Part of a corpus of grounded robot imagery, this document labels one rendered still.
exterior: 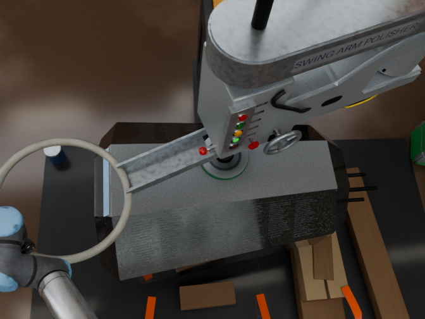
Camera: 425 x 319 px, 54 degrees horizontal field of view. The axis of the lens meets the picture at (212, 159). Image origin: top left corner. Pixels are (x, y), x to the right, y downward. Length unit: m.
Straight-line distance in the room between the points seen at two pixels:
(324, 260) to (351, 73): 1.28
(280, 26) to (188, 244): 1.08
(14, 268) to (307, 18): 1.01
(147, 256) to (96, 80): 1.53
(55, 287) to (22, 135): 1.82
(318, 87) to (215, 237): 0.82
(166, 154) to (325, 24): 0.82
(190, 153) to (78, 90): 1.52
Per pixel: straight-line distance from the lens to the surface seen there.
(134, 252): 1.87
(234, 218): 1.83
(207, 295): 2.38
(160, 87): 2.96
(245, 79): 1.09
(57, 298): 1.22
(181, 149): 1.66
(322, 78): 1.43
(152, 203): 1.77
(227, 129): 1.24
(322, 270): 2.44
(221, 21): 1.10
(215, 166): 1.80
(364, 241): 2.70
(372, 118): 3.15
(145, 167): 1.65
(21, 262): 1.27
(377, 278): 2.68
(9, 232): 1.26
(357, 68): 1.44
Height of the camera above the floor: 2.50
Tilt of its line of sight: 67 degrees down
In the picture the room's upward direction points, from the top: 12 degrees clockwise
